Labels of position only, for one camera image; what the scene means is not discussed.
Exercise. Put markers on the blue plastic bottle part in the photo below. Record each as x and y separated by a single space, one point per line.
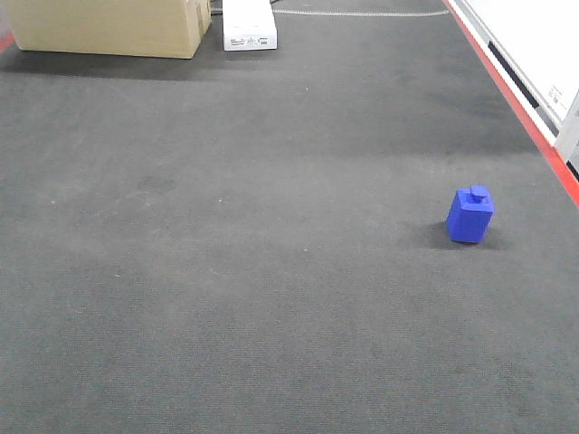
470 214

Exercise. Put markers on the white conveyor side panel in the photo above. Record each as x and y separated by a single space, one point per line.
534 44

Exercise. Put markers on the white cardboard box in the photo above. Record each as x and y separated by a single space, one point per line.
248 25

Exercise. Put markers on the brown cardboard box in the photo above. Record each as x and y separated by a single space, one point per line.
160 29

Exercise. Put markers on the red conveyor side rail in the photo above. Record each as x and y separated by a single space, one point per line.
526 115

